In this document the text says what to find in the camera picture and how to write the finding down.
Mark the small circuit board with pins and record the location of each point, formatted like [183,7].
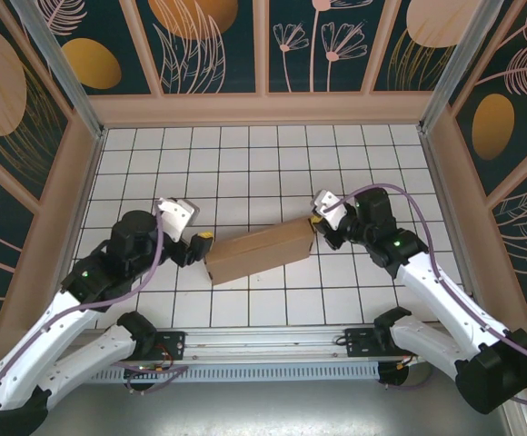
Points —
[145,370]

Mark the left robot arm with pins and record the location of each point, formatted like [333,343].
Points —
[32,345]

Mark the brown cardboard paper box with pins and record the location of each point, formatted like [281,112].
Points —
[259,254]

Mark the aluminium frame post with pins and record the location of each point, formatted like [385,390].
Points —
[459,59]
[63,72]

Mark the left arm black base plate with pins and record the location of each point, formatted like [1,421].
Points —
[172,340]

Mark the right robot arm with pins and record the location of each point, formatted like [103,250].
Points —
[445,300]

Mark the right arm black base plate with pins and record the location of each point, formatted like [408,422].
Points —
[359,343]

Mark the grey metal sheet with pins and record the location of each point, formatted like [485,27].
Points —
[263,409]

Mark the aluminium mounting rail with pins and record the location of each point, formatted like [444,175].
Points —
[263,340]

